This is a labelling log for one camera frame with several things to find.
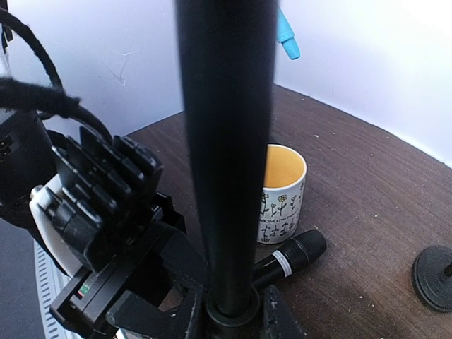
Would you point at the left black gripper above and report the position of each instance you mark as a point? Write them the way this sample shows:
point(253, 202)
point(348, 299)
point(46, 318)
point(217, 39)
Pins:
point(159, 265)

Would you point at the black wireless microphone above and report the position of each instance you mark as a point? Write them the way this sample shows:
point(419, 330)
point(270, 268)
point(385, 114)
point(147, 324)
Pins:
point(294, 255)

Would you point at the blue toy microphone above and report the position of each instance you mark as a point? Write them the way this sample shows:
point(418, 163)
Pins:
point(286, 37)

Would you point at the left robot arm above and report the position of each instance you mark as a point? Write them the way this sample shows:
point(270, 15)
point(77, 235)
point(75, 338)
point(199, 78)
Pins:
point(27, 164)

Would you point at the short stand with clip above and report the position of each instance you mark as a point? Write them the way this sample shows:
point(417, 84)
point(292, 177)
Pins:
point(431, 278)

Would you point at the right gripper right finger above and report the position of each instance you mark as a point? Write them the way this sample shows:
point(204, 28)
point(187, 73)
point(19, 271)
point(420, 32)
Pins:
point(278, 321)

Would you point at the white mug orange inside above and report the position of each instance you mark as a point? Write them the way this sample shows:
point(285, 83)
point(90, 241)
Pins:
point(282, 195)

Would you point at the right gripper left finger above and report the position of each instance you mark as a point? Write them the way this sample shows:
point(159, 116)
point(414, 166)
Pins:
point(133, 314)

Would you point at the tall black phone stand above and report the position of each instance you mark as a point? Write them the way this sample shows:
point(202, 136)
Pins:
point(226, 57)

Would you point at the front aluminium rail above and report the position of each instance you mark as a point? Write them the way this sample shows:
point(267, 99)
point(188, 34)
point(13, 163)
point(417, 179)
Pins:
point(50, 282)

